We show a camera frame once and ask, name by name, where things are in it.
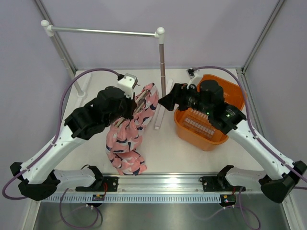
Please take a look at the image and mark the metal clothes rack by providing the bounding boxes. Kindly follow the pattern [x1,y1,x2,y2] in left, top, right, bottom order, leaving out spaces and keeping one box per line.
[41,20,173,130]

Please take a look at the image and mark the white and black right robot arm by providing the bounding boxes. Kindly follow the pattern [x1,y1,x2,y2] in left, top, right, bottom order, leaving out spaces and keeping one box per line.
[158,80,307,203]

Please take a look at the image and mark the white slotted cable duct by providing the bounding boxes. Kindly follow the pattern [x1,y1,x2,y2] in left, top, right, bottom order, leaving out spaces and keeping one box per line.
[43,193,221,204]

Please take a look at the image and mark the orange plastic basket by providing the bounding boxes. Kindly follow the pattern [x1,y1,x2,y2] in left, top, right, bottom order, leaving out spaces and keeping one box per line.
[174,74,245,151]

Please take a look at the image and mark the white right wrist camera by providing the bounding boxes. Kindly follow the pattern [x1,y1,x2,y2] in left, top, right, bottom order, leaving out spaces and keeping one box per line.
[187,68,202,89]

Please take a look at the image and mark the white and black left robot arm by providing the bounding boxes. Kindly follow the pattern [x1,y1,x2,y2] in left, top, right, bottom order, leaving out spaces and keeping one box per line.
[10,85,136,201]

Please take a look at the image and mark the aluminium mounting rail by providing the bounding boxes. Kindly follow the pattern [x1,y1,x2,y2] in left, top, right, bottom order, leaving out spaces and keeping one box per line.
[52,168,270,192]

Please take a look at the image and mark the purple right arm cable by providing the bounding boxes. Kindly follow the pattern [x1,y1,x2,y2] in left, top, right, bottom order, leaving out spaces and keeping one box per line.
[191,66,307,227]

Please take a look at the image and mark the wooden clothes hanger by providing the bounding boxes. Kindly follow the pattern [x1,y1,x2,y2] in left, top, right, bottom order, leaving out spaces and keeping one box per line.
[115,82,156,127]

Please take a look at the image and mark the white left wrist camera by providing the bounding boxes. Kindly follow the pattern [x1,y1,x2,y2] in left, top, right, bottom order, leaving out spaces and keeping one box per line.
[117,73,138,99]

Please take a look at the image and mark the pink shark print shorts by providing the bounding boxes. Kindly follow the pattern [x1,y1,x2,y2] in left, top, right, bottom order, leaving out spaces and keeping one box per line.
[105,82,161,177]

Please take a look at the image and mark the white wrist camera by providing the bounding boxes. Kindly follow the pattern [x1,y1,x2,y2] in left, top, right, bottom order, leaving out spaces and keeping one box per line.
[117,73,138,99]
[187,68,202,89]

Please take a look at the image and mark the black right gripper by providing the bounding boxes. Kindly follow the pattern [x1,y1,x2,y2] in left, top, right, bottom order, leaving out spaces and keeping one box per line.
[158,82,213,116]

